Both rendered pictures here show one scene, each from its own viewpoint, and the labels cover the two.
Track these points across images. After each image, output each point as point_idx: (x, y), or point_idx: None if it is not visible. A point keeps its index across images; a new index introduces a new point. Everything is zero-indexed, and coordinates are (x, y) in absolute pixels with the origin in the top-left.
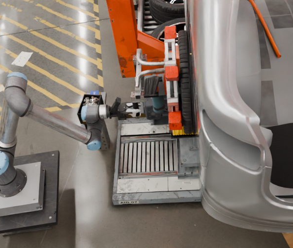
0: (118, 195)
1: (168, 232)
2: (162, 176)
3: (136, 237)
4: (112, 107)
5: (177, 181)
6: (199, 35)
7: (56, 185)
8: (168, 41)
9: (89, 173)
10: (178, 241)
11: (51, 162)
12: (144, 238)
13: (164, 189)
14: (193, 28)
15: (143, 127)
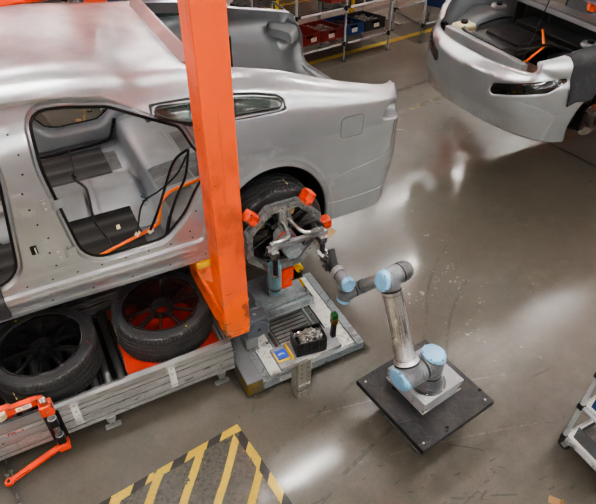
0: (356, 339)
1: (359, 302)
2: (314, 317)
3: (379, 320)
4: (334, 260)
5: (315, 304)
6: (348, 100)
7: (394, 358)
8: (269, 207)
9: (343, 386)
10: (362, 294)
11: (374, 377)
12: (375, 315)
13: (327, 310)
14: (331, 116)
15: (265, 354)
